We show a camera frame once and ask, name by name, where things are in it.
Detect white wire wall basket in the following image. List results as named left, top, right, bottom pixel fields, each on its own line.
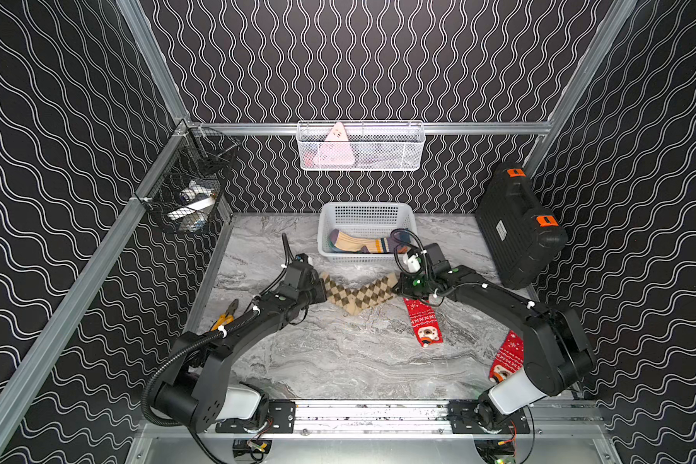
left=295, top=120, right=426, bottom=172

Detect pink triangular item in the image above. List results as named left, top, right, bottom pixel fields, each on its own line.
left=313, top=122, right=356, bottom=168

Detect red christmas sock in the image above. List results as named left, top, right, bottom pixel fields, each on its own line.
left=488, top=331, right=524, bottom=383
left=403, top=298, right=444, bottom=348

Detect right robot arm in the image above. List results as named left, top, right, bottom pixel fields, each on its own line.
left=394, top=244, right=595, bottom=428

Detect cream purple striped sock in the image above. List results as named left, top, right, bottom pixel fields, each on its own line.
left=328, top=229, right=410, bottom=254

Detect white items in black basket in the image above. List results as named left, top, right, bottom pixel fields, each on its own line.
left=167, top=179, right=220, bottom=233

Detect black wire wall basket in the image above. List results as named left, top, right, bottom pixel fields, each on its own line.
left=141, top=127, right=243, bottom=236

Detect white plastic basket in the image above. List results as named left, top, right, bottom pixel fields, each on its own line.
left=317, top=202, right=418, bottom=266

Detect yellow handled pliers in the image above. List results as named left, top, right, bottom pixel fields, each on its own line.
left=211, top=299, right=239, bottom=331

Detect beige argyle sock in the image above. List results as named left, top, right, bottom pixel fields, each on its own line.
left=321, top=274, right=387, bottom=315
left=345, top=273, right=398, bottom=315

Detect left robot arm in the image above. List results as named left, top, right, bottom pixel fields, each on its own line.
left=140, top=253, right=327, bottom=433

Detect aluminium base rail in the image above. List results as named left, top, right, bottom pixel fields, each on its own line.
left=216, top=399, right=603, bottom=439

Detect black tool case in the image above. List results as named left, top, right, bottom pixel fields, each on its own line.
left=476, top=164, right=568, bottom=289

